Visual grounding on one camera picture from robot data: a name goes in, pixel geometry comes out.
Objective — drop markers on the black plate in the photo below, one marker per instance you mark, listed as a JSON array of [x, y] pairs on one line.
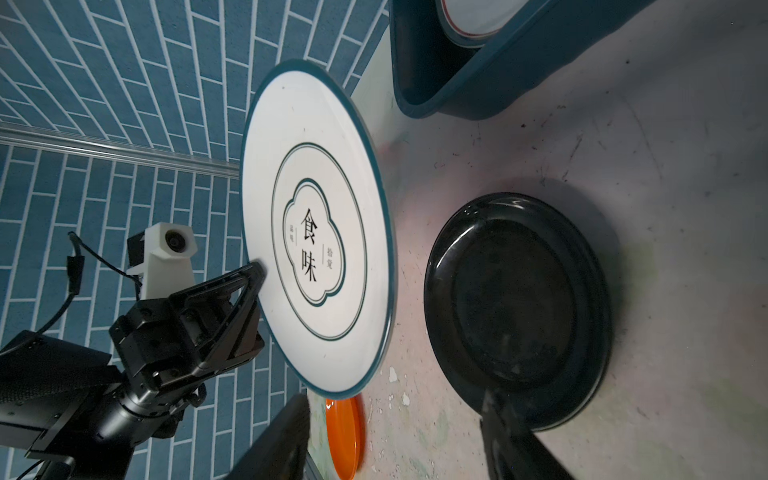
[[516, 303]]

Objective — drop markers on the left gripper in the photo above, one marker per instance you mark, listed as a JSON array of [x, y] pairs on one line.
[[169, 347]]

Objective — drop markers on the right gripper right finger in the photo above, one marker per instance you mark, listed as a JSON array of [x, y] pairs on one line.
[[512, 450]]

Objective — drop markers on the orange sunburst plate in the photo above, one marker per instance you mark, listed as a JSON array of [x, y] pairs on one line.
[[471, 23]]

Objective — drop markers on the teal plastic bin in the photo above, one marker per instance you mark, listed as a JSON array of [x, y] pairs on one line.
[[433, 74]]

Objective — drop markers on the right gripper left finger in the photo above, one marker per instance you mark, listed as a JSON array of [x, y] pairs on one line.
[[280, 451]]

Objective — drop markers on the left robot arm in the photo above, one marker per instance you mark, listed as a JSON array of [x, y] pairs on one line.
[[81, 417]]

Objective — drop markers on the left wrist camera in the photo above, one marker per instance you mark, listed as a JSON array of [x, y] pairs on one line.
[[160, 257]]

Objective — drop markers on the white plate flower outline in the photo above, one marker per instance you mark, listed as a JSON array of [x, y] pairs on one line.
[[315, 217]]

